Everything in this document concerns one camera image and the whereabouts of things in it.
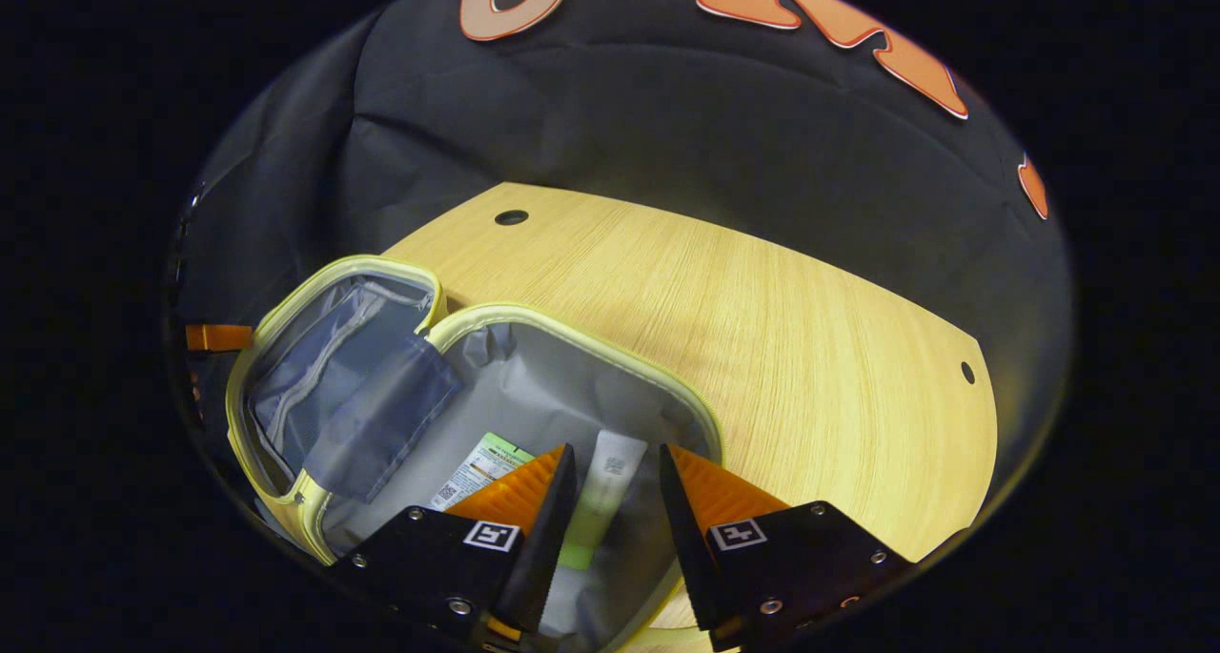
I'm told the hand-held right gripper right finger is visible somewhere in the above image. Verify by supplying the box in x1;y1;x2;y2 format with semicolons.
658;443;916;649

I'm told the pale yellow suitcase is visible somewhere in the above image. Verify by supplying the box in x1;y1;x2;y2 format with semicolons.
224;255;725;653

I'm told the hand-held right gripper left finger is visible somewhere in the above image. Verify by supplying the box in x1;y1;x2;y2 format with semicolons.
329;443;580;646

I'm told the white green skincare tube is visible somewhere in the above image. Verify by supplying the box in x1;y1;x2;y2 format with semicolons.
558;431;649;570

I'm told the white tube with green label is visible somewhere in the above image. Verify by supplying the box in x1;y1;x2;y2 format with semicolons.
427;432;537;513

